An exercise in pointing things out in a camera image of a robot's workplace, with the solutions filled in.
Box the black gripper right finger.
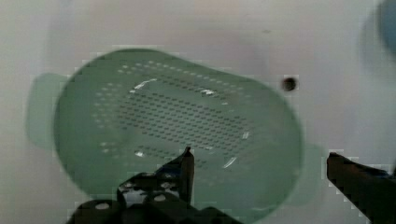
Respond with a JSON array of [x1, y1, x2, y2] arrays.
[[326, 152, 396, 224]]

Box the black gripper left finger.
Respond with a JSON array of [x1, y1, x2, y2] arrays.
[[66, 147, 242, 224]]

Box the green plastic strainer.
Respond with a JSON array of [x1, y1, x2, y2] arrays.
[[25, 49, 320, 224]]

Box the blue toy stove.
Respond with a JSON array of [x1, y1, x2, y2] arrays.
[[378, 0, 396, 54]]

